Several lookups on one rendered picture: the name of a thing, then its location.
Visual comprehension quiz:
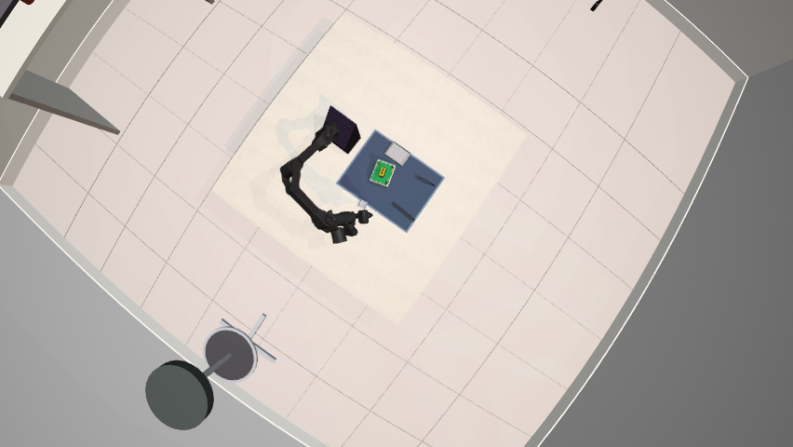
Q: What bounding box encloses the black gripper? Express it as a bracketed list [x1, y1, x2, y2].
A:
[339, 210, 373, 225]

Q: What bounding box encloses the green circuit board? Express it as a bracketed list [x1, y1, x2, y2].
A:
[371, 160, 394, 185]

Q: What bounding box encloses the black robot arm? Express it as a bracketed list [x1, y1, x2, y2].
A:
[280, 122, 358, 244]

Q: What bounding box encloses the blue-grey flat mat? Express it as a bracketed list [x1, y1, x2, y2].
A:
[336, 129, 444, 233]

